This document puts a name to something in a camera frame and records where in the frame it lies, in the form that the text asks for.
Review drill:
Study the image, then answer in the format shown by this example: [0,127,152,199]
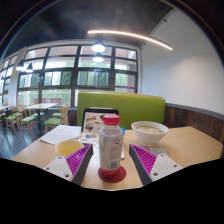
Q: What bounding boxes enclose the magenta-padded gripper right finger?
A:
[128,143,184,187]

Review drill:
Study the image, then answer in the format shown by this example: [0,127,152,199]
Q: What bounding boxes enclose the yellow cup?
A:
[54,139,85,158]

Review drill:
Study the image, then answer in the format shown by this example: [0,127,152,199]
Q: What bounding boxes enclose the light wooden dining table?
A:
[24,102,60,136]

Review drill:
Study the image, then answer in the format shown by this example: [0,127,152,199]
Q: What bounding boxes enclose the white paper booklet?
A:
[39,124,83,146]

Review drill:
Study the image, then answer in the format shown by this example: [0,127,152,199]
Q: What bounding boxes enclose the green booth bench back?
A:
[76,91,167,131]

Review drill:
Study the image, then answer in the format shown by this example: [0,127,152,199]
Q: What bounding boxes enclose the wooden chairs with green seats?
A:
[0,103,71,140]

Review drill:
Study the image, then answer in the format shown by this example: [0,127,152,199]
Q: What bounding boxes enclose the flat round red coaster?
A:
[97,165,128,184]

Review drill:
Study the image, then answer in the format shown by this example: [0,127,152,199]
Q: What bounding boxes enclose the dark-framed window wall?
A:
[0,44,140,108]

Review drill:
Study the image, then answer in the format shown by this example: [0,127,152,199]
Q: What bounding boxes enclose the red-capped white drink bottle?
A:
[98,113,125,176]

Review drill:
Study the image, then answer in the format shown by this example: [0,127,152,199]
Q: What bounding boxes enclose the white bowl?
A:
[130,120,170,148]

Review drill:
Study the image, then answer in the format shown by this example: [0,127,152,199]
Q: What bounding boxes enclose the round pendant ceiling lights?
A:
[15,39,107,74]

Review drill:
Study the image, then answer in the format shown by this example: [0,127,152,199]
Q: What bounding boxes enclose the colourful printed leaflet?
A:
[77,132,101,146]

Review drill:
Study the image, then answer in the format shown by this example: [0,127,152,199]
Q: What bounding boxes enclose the long curved strip light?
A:
[86,29,174,51]

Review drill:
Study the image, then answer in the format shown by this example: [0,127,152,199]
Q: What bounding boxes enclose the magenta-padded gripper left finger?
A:
[43,143,95,186]

